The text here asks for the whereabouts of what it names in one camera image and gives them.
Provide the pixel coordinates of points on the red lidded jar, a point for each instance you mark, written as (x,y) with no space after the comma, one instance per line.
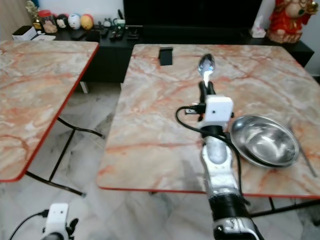
(48,22)

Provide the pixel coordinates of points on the black television screen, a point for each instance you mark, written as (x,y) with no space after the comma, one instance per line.
(192,12)

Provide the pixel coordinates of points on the red robed figurine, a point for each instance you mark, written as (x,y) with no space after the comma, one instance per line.
(287,21)

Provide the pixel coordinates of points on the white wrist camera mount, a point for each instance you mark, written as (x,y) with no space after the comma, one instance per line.
(56,217)
(217,110)

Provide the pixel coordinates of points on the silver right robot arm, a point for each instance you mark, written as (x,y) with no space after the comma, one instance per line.
(220,172)

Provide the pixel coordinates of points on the white box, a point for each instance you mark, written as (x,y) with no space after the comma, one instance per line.
(25,33)

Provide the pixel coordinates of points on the gold ornament figure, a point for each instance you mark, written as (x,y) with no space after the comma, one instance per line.
(33,12)

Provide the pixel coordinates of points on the black round toy head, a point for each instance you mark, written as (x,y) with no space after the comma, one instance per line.
(62,21)

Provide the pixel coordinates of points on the shiny steel spoon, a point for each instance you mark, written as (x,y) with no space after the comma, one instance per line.
(206,65)

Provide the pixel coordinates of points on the white round toy head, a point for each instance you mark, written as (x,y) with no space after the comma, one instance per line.
(74,21)

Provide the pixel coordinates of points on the small black stand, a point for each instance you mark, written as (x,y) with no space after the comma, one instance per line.
(166,56)

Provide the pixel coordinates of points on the black remote control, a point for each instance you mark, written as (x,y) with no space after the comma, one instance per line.
(117,34)

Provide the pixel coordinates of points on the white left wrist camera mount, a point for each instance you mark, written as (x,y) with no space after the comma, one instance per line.
(56,217)

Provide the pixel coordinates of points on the black low tv cabinet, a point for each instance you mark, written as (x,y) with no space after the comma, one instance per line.
(110,60)

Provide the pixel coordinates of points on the small white pink ornament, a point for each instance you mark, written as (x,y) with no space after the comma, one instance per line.
(259,32)

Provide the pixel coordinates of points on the black folding table frame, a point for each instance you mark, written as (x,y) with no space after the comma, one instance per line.
(285,207)
(62,152)

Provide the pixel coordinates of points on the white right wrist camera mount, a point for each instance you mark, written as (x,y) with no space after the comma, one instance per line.
(217,110)

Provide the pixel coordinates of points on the round stainless steel bowl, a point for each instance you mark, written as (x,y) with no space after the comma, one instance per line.
(265,142)

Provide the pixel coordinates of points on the yellow round toy head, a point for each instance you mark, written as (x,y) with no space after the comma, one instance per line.
(87,22)

